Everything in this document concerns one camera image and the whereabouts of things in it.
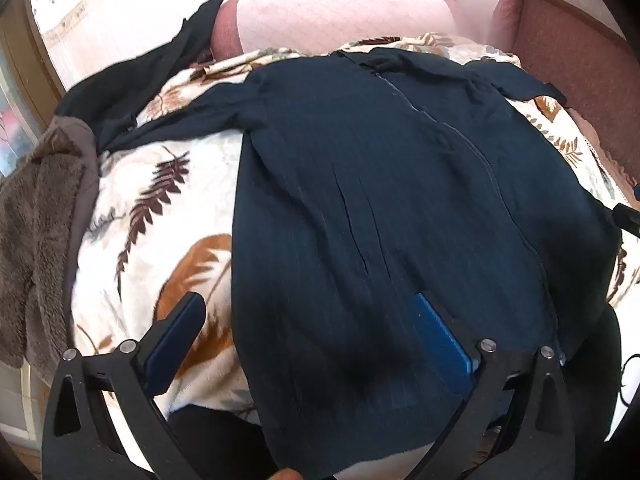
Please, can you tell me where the navy blue zip jacket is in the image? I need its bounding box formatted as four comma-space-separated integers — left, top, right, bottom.
99, 49, 620, 479

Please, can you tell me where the brown fleece garment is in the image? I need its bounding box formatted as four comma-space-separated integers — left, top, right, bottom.
1, 117, 99, 382

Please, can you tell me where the pink quilted mattress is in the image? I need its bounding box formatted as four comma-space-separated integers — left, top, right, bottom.
210, 0, 523, 60

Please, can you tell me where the black garment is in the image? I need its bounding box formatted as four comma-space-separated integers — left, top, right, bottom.
55, 0, 224, 136

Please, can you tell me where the wooden framed window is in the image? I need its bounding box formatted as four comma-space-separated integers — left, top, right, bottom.
0, 0, 65, 177

